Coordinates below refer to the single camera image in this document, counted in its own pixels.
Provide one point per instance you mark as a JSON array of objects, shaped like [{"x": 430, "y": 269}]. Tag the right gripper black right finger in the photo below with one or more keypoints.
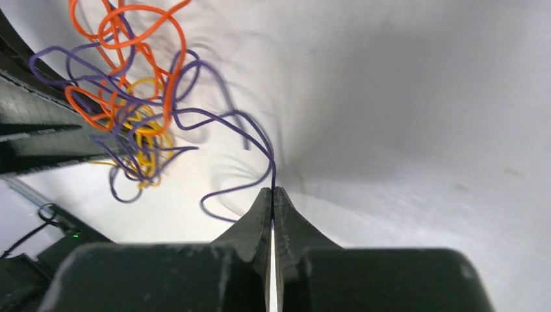
[{"x": 316, "y": 274}]

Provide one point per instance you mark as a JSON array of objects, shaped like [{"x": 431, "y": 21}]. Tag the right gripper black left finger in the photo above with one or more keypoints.
[{"x": 230, "y": 273}]

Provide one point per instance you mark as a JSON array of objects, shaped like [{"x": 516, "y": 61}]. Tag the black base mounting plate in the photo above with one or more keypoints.
[{"x": 24, "y": 280}]

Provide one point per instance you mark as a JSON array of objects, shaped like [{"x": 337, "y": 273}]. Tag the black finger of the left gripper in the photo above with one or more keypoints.
[{"x": 39, "y": 131}]

